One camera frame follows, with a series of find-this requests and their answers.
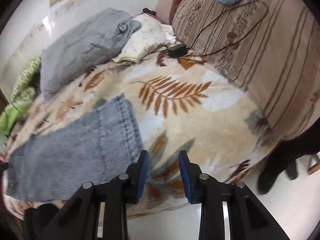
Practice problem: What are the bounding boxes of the grey washed denim pants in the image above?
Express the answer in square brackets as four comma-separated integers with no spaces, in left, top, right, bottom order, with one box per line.
[6,94,143,202]

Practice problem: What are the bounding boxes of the leaf pattern beige bed blanket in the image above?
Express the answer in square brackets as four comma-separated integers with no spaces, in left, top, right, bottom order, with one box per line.
[3,55,279,218]

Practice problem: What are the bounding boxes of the green patterned quilt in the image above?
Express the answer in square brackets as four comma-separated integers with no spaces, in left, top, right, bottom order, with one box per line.
[1,56,41,136]

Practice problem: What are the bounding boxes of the striped brown floral cushion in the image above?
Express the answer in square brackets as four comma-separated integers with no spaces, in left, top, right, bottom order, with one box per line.
[172,0,319,140]

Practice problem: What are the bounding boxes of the black power adapter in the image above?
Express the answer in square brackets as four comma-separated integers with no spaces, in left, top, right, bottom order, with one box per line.
[167,44,188,59]

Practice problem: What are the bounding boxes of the grey quilted pillow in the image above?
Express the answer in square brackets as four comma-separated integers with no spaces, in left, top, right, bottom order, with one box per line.
[40,8,142,100]

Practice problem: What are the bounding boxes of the cream white pillow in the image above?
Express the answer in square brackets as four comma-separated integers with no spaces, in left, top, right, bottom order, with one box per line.
[112,14,176,63]

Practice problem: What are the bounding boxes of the small black object by headboard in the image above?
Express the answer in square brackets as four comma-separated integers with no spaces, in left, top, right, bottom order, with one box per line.
[142,8,156,16]

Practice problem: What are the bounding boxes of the adapter black cable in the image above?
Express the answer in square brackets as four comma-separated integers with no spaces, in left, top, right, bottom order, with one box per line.
[178,0,270,61]

